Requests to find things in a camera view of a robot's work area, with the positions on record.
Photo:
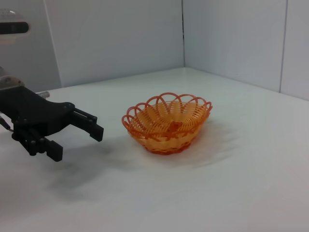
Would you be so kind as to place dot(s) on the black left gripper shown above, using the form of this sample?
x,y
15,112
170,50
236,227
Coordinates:
x,y
29,108

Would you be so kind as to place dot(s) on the orange woven plastic basket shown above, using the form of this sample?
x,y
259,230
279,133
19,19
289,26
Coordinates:
x,y
164,142

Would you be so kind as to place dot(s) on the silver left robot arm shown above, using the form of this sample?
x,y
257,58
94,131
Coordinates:
x,y
8,81

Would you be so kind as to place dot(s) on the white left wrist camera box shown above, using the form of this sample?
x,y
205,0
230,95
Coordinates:
x,y
12,27

